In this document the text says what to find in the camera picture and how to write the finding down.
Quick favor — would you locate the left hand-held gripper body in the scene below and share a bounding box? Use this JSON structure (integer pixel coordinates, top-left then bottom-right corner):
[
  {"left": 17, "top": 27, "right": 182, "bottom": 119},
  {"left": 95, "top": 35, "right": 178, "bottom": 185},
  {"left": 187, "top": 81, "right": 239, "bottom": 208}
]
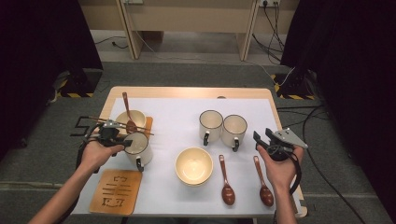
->
[{"left": 96, "top": 119, "right": 126, "bottom": 147}]

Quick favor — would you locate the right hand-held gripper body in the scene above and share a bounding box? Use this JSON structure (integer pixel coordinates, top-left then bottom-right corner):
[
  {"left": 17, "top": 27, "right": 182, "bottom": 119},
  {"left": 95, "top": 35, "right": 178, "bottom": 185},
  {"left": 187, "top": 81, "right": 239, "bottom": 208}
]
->
[{"left": 267, "top": 127, "right": 309, "bottom": 162}]

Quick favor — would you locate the dark brown wooden chopstick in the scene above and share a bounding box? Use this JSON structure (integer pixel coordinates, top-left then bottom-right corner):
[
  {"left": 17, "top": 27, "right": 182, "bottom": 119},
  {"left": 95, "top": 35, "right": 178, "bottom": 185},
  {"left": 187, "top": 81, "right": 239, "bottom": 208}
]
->
[
  {"left": 88, "top": 116, "right": 148, "bottom": 131},
  {"left": 92, "top": 119, "right": 155, "bottom": 136}
]

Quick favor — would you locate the cream mug black handle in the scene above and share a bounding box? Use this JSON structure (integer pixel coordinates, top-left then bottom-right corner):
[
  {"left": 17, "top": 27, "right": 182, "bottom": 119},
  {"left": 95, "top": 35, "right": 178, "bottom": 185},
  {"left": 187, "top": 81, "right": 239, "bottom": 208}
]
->
[
  {"left": 123, "top": 132, "right": 154, "bottom": 173},
  {"left": 199, "top": 109, "right": 224, "bottom": 147},
  {"left": 221, "top": 114, "right": 248, "bottom": 153}
]

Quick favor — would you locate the cream ceramic bowl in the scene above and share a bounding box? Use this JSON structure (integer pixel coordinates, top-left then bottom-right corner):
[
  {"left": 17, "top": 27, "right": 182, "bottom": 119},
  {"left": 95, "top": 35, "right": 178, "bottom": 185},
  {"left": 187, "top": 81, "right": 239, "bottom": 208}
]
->
[
  {"left": 115, "top": 109, "right": 148, "bottom": 138},
  {"left": 174, "top": 147, "right": 215, "bottom": 187}
]

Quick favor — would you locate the reddish brown wooden spoon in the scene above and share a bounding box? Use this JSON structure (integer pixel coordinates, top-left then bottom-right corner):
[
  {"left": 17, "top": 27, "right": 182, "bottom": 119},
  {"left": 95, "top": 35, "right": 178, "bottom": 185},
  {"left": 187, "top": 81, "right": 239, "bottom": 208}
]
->
[
  {"left": 218, "top": 154, "right": 236, "bottom": 206},
  {"left": 121, "top": 91, "right": 138, "bottom": 134},
  {"left": 252, "top": 155, "right": 275, "bottom": 208}
]

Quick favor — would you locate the person's left hand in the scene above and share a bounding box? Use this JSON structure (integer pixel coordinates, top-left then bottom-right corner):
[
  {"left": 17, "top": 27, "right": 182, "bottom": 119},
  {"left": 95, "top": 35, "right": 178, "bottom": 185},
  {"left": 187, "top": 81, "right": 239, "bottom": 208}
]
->
[{"left": 79, "top": 137, "right": 125, "bottom": 173}]

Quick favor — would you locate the person's right hand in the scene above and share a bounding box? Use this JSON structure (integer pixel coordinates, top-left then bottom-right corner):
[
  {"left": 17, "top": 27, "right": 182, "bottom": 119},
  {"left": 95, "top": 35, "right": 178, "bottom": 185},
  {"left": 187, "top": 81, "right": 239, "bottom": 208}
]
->
[{"left": 256, "top": 145, "right": 304, "bottom": 194}]

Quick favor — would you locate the black stand base striped tape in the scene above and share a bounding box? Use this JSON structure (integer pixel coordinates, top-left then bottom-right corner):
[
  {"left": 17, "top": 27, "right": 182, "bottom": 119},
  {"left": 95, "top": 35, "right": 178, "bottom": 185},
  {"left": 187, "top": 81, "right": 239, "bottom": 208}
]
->
[
  {"left": 51, "top": 68, "right": 104, "bottom": 99},
  {"left": 270, "top": 72, "right": 316, "bottom": 101}
]

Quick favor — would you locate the white table mat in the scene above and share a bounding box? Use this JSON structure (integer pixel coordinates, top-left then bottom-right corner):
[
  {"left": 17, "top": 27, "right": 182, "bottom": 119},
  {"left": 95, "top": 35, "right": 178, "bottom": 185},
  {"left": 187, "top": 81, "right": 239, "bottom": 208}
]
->
[{"left": 73, "top": 97, "right": 303, "bottom": 217}]

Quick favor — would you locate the bundle of brown chopsticks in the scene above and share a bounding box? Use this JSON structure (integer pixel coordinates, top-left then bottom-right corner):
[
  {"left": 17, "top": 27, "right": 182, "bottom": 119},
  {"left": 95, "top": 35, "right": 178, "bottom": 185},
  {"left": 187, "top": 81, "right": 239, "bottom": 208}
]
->
[{"left": 290, "top": 194, "right": 300, "bottom": 216}]

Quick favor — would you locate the black curtain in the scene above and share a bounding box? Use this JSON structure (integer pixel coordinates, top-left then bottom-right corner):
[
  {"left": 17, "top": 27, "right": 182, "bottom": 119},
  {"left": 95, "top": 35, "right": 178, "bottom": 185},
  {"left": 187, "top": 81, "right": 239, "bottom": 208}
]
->
[
  {"left": 0, "top": 0, "right": 104, "bottom": 161},
  {"left": 279, "top": 0, "right": 396, "bottom": 216}
]

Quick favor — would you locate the beige wooden desk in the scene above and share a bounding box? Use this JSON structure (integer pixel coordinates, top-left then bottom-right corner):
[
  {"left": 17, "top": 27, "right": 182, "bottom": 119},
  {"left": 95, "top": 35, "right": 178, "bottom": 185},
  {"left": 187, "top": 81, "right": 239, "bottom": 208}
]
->
[{"left": 78, "top": 0, "right": 302, "bottom": 62}]

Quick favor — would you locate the long black looping cable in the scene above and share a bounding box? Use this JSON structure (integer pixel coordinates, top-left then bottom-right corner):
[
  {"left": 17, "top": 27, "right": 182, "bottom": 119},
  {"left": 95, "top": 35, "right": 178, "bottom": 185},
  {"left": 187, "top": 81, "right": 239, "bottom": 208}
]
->
[{"left": 302, "top": 105, "right": 368, "bottom": 224}]

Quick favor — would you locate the left hand-held gripper black cable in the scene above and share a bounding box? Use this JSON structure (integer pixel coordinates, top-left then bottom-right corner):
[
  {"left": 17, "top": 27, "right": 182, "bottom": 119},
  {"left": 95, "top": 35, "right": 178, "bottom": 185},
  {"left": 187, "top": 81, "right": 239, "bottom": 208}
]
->
[{"left": 59, "top": 122, "right": 105, "bottom": 224}]

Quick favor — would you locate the hand-held gripper black cable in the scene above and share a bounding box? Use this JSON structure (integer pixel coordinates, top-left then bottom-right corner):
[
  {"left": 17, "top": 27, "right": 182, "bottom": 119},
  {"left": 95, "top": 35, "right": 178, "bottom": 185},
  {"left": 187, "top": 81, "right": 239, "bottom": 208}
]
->
[
  {"left": 289, "top": 151, "right": 304, "bottom": 197},
  {"left": 59, "top": 122, "right": 105, "bottom": 224}
]

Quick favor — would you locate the short black floor cable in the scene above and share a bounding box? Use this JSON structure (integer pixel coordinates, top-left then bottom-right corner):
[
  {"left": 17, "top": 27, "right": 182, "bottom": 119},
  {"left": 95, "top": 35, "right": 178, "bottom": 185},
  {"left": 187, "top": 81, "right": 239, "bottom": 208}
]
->
[{"left": 276, "top": 105, "right": 331, "bottom": 129}]

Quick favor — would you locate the right hand-held gripper black cable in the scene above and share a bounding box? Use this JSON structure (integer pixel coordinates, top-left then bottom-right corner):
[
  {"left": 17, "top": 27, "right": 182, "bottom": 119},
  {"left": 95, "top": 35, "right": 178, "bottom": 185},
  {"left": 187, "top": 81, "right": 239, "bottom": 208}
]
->
[{"left": 289, "top": 151, "right": 304, "bottom": 197}]

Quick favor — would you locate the black cable with plug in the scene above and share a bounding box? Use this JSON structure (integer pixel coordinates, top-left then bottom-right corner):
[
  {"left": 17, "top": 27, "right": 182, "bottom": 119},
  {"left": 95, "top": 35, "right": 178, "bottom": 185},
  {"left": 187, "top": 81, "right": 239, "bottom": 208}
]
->
[{"left": 93, "top": 35, "right": 129, "bottom": 50}]

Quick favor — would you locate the bunch of black power cables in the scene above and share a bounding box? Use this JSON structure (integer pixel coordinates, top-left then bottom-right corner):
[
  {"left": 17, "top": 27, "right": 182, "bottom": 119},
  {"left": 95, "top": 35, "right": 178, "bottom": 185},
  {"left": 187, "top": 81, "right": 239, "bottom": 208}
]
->
[{"left": 251, "top": 1, "right": 286, "bottom": 65}]

